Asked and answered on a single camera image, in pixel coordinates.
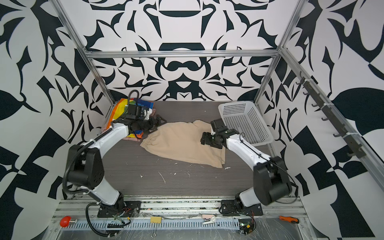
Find multicolour shorts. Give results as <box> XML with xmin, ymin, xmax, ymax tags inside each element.
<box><xmin>103</xmin><ymin>98</ymin><xmax>155</xmax><ymax>141</ymax></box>

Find beige shorts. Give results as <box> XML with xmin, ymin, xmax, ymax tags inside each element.
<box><xmin>141</xmin><ymin>120</ymin><xmax>225</xmax><ymax>169</ymax></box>

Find white plastic basket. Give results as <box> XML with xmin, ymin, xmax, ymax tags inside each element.
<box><xmin>218</xmin><ymin>101</ymin><xmax>274</xmax><ymax>147</ymax></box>

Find pink shorts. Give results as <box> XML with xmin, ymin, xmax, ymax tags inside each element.
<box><xmin>102</xmin><ymin>105</ymin><xmax>159</xmax><ymax>141</ymax></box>

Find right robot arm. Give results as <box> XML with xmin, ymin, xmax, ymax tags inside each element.
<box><xmin>201</xmin><ymin>130</ymin><xmax>292</xmax><ymax>208</ymax></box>

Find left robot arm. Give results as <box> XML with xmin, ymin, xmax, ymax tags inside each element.
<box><xmin>62</xmin><ymin>115</ymin><xmax>167</xmax><ymax>213</ymax></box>

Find small green circuit board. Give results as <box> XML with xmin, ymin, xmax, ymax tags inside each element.
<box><xmin>239</xmin><ymin>219</ymin><xmax>256</xmax><ymax>235</ymax></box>

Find yellow tag clip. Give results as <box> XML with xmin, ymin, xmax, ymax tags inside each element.
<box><xmin>150</xmin><ymin>217</ymin><xmax>162</xmax><ymax>224</ymax></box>

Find red emergency stop button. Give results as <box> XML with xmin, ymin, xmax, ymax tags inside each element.
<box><xmin>60</xmin><ymin>216</ymin><xmax>77</xmax><ymax>228</ymax></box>

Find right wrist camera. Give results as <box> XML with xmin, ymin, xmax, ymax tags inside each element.
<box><xmin>210</xmin><ymin>119</ymin><xmax>228</xmax><ymax>135</ymax></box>

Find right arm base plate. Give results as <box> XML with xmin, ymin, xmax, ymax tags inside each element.
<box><xmin>219</xmin><ymin>199</ymin><xmax>263</xmax><ymax>216</ymax></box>

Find white slotted cable duct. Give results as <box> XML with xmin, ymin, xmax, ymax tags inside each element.
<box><xmin>68</xmin><ymin>218</ymin><xmax>241</xmax><ymax>231</ymax></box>

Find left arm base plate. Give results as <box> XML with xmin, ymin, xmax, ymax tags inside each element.
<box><xmin>97</xmin><ymin>201</ymin><xmax>142</xmax><ymax>218</ymax></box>

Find orange handled tool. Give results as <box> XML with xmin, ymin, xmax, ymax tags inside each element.
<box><xmin>279</xmin><ymin>216</ymin><xmax>300</xmax><ymax>224</ymax></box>

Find black corrugated cable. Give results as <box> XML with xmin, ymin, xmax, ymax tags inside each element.
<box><xmin>85</xmin><ymin>202</ymin><xmax>132</xmax><ymax>238</ymax></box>

